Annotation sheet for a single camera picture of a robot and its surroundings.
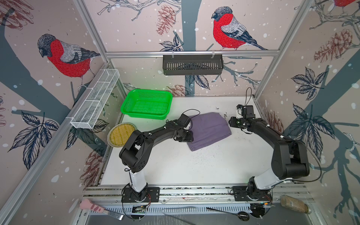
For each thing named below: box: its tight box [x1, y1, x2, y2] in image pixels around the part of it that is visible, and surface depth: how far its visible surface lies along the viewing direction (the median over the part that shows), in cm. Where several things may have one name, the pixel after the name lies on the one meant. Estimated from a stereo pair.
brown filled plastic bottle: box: [279, 194, 312, 215], surface depth 68 cm
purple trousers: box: [187, 112, 233, 151], surface depth 95 cm
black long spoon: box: [205, 207, 250, 222], surface depth 68 cm
